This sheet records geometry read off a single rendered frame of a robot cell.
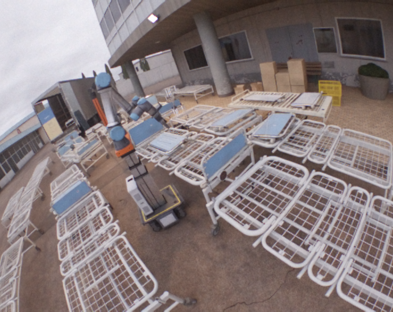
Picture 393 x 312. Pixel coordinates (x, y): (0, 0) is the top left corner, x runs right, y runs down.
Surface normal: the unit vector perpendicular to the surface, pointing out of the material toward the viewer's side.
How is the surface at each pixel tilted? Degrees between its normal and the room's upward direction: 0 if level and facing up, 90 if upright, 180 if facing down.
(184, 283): 0
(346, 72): 90
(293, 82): 90
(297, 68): 90
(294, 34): 90
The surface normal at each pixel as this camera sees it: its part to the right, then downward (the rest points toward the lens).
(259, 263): -0.30, -0.81
